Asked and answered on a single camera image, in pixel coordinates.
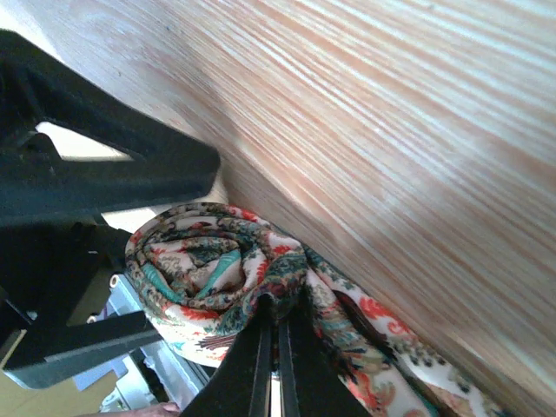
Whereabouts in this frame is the paisley patterned necktie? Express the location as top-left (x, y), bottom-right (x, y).
top-left (125, 202), bottom-right (505, 416)

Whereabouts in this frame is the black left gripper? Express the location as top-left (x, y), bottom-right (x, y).
top-left (1, 30), bottom-right (221, 389)

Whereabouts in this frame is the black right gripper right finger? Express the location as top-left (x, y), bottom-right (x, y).
top-left (278, 295), bottom-right (368, 417)

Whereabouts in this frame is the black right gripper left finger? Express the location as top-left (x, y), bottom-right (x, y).
top-left (182, 299), bottom-right (273, 417)

